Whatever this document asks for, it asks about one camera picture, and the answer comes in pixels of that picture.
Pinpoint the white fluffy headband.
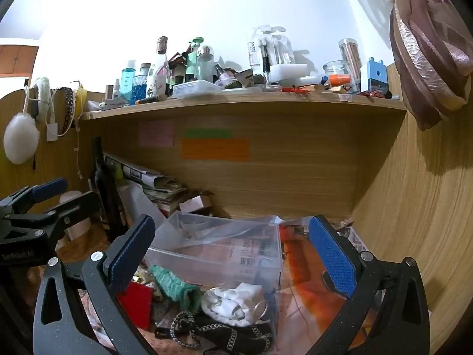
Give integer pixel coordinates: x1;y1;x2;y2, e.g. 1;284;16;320
31;77;53;120

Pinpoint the black chain headband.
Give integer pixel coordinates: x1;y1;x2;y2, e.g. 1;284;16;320
155;311;274;354

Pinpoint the green sticky note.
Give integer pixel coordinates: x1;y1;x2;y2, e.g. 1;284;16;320
185;129;232;138

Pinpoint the pink tied curtain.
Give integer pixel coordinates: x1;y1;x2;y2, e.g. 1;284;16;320
323;0;473;131

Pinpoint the pale green clear bottle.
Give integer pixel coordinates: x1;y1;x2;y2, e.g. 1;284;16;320
197;45;215;82

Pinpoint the red cloth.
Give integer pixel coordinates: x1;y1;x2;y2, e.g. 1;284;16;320
117;282;153;331

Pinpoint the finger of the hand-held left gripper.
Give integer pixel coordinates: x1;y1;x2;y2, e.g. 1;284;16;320
0;177;69;217
7;190;102;239

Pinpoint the white scrunchie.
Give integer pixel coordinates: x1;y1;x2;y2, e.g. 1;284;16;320
201;283;265;328

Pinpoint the clear plastic packaging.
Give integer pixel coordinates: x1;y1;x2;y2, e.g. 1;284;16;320
247;26;295;78

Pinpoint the black mascara tube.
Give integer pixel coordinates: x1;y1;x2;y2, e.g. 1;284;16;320
261;46;270;84

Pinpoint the glass jar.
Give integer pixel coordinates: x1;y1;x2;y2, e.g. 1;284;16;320
323;61;351;86

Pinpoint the flat clear plastic container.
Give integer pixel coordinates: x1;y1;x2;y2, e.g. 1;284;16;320
172;80;223;99

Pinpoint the black bottle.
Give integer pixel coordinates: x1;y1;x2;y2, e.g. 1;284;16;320
90;137;128;239

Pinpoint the blue box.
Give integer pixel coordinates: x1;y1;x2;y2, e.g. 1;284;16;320
360;57;391;99

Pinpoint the clear plastic storage box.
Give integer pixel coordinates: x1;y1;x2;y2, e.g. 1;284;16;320
143;211;284;343

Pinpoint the tall clear stick canister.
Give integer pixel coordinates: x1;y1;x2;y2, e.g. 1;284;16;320
339;39;362;93

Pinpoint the black lace headband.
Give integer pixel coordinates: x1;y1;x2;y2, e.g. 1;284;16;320
60;87;77;136

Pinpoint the white cup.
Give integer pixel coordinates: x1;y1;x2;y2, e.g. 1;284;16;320
59;191;93;242

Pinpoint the stack of magazines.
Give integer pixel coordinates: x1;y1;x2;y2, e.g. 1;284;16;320
103;151;189;213

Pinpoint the white charger with cable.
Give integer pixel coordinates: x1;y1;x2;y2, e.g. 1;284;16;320
24;81;82;178

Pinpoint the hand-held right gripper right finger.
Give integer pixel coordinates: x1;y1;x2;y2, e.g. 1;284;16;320
307;214;431;355

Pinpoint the small cardboard box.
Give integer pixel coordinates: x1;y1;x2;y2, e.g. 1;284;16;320
179;191;214;216

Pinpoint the tall printed glass bottle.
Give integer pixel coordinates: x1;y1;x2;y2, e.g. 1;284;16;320
148;36;170;99

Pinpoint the wooden shelf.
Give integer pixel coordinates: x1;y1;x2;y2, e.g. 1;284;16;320
79;89;409;222

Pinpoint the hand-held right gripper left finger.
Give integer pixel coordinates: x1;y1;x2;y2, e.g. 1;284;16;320
33;214;159;355

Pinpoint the green scrunchie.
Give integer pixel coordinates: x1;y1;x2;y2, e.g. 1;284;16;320
150;265;203;313

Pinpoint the blue bead bottle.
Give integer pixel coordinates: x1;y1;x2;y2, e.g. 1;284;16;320
132;63;151;101

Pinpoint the white fluffy puff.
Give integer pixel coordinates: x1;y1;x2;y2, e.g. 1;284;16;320
4;114;40;165

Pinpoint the brown cosmetic pencil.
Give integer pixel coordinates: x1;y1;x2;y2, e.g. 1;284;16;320
135;95;169;105

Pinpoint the orange sticky note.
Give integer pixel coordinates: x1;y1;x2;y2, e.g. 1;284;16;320
181;138;250;162

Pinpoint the yellow hanging item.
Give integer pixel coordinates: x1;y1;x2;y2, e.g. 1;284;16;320
76;83;88;120

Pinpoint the orange printed magazine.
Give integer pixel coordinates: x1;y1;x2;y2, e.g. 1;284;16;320
279;222;372;343

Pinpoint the blue liquid bottle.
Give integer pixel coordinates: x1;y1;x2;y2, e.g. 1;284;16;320
122;60;137;105

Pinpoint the green spray bottle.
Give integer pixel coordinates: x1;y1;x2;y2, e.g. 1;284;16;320
186;37;205;82

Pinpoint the pink sticky note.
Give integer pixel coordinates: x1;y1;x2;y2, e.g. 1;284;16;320
138;121;175;147

